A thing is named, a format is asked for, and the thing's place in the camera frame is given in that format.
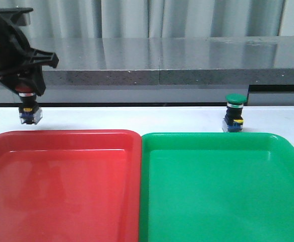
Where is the red plastic tray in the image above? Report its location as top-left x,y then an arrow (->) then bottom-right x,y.
0,130 -> 141,241

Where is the grey stone counter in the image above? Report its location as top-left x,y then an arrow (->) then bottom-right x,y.
0,36 -> 294,107

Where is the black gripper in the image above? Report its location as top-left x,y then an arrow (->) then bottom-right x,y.
0,7 -> 59,96

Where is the green mushroom push button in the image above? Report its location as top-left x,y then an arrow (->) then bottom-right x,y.
222,93 -> 247,133

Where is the white pleated curtain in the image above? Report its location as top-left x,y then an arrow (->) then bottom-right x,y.
13,1 -> 285,38

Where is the red mushroom push button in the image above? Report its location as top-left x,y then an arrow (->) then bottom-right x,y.
15,84 -> 42,125

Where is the green plastic tray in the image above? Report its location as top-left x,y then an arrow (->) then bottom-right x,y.
139,133 -> 294,241

